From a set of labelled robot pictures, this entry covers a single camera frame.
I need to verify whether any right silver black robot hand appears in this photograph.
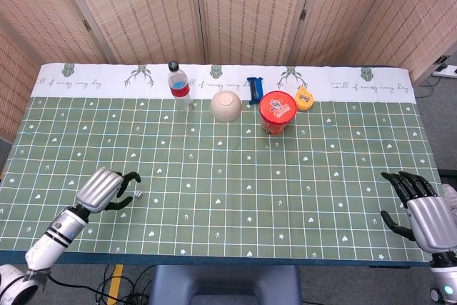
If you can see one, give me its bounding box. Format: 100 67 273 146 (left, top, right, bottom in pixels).
380 171 457 254

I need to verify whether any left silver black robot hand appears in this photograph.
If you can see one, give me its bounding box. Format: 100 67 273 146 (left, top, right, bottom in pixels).
76 167 142 214

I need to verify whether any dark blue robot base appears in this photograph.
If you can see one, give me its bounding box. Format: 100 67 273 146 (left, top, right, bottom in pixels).
149 264 303 305

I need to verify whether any yellow floor tape strip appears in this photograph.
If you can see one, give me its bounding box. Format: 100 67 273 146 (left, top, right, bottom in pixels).
106 264 124 305

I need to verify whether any green checked tablecloth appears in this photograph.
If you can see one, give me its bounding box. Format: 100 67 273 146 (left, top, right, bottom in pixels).
0 63 451 267

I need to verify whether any clear plastic water bottle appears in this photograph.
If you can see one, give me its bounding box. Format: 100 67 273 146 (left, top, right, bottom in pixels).
167 61 195 112

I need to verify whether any white power strip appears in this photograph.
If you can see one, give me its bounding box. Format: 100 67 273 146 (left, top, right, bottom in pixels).
431 64 457 78

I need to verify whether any beige upturned bowl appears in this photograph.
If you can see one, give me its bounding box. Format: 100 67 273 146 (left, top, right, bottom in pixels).
210 90 242 123

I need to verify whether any blue snack bar wrapper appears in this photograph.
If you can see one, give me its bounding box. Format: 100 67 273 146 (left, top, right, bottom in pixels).
246 76 265 106

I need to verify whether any red lidded snack can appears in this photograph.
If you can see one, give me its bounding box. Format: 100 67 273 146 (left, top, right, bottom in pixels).
258 91 298 137

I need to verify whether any folding woven room screen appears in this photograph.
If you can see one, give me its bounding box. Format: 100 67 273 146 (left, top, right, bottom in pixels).
0 0 457 144

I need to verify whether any black floor cable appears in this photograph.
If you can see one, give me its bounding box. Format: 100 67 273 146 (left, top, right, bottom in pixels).
48 264 155 305

